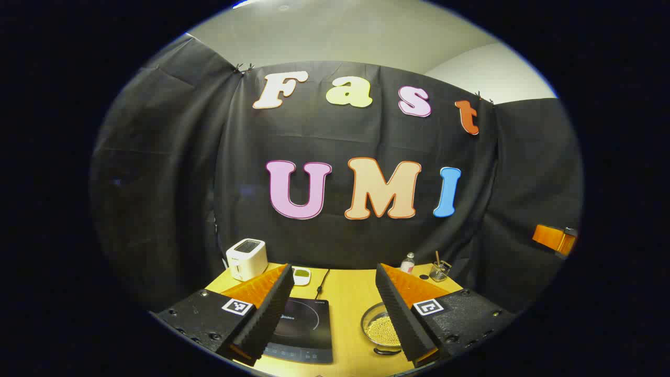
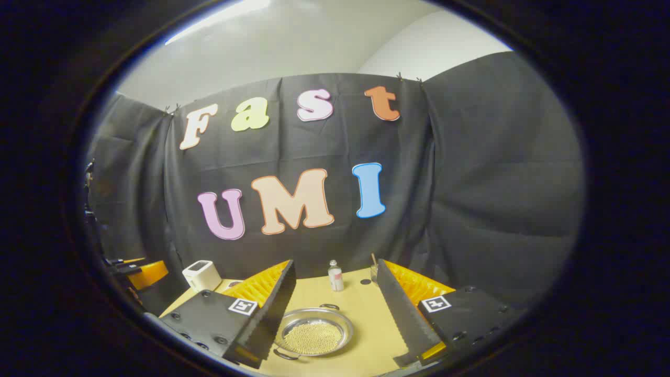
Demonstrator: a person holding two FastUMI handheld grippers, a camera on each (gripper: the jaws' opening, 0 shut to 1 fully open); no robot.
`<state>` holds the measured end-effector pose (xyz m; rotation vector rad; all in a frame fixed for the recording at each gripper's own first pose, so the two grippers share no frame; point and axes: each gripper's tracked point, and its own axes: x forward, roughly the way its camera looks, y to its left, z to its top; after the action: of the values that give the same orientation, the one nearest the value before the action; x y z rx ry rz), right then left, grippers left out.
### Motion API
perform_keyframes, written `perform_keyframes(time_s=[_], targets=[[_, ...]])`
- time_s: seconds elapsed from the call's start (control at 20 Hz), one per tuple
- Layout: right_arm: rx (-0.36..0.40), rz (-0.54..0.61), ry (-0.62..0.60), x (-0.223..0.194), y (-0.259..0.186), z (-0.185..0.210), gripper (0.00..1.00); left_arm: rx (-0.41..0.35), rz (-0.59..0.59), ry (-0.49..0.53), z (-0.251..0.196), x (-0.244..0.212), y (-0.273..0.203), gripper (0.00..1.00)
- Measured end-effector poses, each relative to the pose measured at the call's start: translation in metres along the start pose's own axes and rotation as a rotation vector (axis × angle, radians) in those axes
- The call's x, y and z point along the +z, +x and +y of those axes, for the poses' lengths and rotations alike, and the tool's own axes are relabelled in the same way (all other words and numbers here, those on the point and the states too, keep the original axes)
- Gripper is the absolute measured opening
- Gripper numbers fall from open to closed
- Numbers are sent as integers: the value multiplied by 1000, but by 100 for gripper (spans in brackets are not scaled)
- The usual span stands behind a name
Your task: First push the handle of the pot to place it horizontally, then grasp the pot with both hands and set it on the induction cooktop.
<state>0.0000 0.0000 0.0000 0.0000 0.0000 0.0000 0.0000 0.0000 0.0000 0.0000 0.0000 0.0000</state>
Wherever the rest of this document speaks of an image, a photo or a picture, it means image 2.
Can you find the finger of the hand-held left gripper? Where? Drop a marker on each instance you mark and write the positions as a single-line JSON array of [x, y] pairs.
[[149, 275], [125, 260]]

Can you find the white toaster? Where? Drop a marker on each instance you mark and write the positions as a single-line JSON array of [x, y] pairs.
[[201, 275]]

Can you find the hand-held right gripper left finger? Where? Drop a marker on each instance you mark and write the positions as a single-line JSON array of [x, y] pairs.
[[277, 309]]

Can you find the pile of yellow soybeans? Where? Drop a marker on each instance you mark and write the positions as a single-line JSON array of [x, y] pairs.
[[313, 337]]

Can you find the small white bottle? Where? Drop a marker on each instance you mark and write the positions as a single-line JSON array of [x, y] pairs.
[[336, 277]]

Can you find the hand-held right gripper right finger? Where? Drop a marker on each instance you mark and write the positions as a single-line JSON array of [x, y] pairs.
[[398, 314]]

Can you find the clear glass cup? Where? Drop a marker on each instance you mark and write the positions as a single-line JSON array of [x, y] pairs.
[[373, 272]]

